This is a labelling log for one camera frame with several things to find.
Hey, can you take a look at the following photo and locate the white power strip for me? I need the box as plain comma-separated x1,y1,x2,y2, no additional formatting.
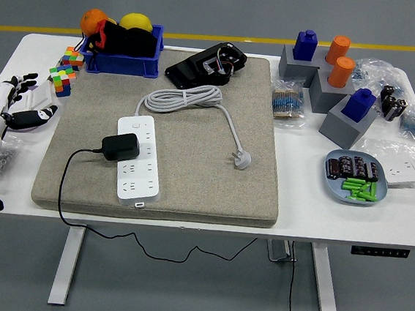
109,113,168,210

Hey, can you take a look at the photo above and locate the beige fabric mat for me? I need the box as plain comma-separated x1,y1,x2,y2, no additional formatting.
29,37,294,231

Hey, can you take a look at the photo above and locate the black device housing with wires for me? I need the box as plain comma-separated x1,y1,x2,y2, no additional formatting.
162,36,249,96

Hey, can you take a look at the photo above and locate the thin black adapter cord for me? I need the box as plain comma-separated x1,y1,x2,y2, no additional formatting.
53,144,265,271

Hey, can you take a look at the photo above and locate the grey power strip cable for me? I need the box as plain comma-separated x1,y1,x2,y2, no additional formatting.
130,78,259,171

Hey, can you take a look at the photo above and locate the white switch box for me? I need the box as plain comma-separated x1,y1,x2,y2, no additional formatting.
27,78,57,112

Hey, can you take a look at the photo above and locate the hanging black cable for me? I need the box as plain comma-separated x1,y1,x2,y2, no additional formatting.
284,240,302,311

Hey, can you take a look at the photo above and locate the blue plastic bin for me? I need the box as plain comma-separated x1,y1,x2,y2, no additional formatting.
76,17,166,80

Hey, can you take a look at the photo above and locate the yellow lemon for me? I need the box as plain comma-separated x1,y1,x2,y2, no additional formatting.
118,11,155,33

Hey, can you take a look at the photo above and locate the white wall socket panel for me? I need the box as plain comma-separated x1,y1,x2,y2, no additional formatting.
381,156,415,190

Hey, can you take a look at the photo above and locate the purple plate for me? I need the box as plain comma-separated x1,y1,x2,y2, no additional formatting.
5,83,49,135

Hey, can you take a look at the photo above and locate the orange fruit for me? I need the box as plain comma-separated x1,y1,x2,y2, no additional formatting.
78,7,111,39

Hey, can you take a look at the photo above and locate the black table control panel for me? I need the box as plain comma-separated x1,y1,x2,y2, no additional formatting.
349,244,411,261

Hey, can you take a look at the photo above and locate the grey block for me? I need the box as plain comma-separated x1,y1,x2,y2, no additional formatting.
316,91,380,153
275,42,332,90
306,68,358,117

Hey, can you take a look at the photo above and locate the large clear plastic bag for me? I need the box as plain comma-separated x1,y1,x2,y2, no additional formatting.
357,135,415,192

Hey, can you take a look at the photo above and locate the blue-grey plate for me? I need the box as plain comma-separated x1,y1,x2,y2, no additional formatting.
320,147,392,209

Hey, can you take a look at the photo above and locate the white wall switch panel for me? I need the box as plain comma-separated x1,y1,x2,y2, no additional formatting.
11,89,37,113

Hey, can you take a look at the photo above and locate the colourful puzzle cube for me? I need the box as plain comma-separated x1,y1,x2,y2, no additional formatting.
45,61,78,100
60,45,86,73

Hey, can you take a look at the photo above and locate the clear bag of resistors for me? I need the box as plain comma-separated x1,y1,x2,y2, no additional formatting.
267,77,311,131

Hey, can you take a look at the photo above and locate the black capacitor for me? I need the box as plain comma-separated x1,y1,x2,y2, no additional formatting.
337,155,355,178
324,157,342,181
351,157,368,179
364,161,381,182

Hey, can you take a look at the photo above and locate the orange cylinder peg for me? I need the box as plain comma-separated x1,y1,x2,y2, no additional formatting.
324,34,352,67
326,55,356,90

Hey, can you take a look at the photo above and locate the bundle of black capacitors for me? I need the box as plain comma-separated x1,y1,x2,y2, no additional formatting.
377,83,410,124

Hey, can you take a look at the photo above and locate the black power adapter plug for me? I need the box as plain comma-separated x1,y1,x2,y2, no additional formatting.
99,130,143,165

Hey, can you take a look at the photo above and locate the grey box under table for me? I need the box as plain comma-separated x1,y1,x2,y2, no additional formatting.
265,238,299,264

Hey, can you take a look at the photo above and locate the crumpled clear plastic bag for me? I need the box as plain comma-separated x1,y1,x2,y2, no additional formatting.
348,56,412,109

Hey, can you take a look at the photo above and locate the blue square peg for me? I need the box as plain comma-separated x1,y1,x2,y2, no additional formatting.
291,28,319,63
339,86,378,124

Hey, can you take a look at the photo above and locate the black pouch with red trim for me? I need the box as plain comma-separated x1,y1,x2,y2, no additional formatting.
79,17,160,60

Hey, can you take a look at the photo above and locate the clear bag of metal nuts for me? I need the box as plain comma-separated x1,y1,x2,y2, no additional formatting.
0,142,22,182

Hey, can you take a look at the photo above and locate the white table leg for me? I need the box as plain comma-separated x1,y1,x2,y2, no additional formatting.
47,221,88,309
304,242,347,311

